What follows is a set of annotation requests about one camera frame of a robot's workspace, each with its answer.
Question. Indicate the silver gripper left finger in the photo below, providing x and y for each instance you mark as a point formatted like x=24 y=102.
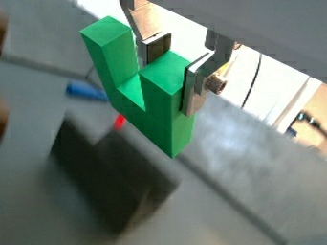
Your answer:
x=153 y=39

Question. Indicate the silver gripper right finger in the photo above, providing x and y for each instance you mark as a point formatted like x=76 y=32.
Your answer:
x=201 y=75

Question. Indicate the green U-shaped block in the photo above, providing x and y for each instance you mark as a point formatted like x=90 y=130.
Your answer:
x=143 y=92

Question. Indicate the red peg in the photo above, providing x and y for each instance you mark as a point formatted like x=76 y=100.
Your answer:
x=119 y=122

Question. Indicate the blue peg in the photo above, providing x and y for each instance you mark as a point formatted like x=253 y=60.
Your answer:
x=84 y=90

